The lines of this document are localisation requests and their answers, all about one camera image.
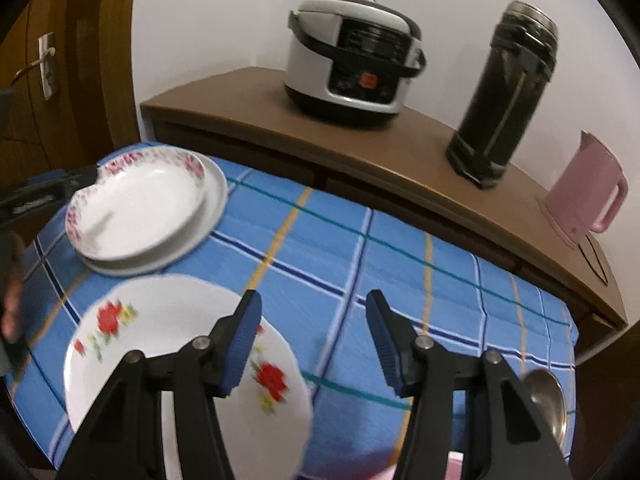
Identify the black thermos flask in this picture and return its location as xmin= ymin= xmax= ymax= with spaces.
xmin=446 ymin=1 xmax=560 ymax=190

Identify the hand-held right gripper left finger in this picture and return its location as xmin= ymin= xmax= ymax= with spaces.
xmin=57 ymin=289 xmax=263 ymax=480

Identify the brown wooden sideboard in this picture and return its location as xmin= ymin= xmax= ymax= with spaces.
xmin=140 ymin=66 xmax=630 ymax=361

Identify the pink plastic object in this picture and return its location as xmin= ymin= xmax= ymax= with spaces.
xmin=360 ymin=450 xmax=466 ymax=480

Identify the red flower white plate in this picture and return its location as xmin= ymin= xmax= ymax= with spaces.
xmin=63 ymin=274 xmax=315 ymax=480

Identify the plain white plate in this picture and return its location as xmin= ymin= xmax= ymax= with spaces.
xmin=75 ymin=157 xmax=229 ymax=277

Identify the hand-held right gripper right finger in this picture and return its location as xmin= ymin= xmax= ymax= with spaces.
xmin=365 ymin=289 xmax=576 ymax=480

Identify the pink electric kettle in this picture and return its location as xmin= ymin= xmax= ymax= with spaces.
xmin=539 ymin=131 xmax=630 ymax=248

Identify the metal ladle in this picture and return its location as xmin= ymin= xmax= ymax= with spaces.
xmin=520 ymin=369 xmax=568 ymax=458

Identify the person's left hand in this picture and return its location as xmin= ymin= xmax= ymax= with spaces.
xmin=1 ymin=247 xmax=27 ymax=339

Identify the silver black rice cooker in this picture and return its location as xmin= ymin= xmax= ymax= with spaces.
xmin=284 ymin=0 xmax=428 ymax=128

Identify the blue plaid tablecloth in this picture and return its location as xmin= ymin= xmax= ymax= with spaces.
xmin=5 ymin=147 xmax=581 ymax=480

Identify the pink floral rim plate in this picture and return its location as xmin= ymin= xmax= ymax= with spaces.
xmin=65 ymin=149 xmax=207 ymax=261

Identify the brown wooden door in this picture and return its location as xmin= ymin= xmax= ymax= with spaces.
xmin=0 ymin=0 xmax=141 ymax=186

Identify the metal door handle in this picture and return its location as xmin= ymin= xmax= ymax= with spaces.
xmin=11 ymin=32 xmax=57 ymax=102

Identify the black kettle cable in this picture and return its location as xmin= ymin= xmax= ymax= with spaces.
xmin=575 ymin=232 xmax=611 ymax=287

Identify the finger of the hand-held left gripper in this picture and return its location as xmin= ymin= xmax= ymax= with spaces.
xmin=0 ymin=187 xmax=68 ymax=226
xmin=20 ymin=166 xmax=103 ymax=198

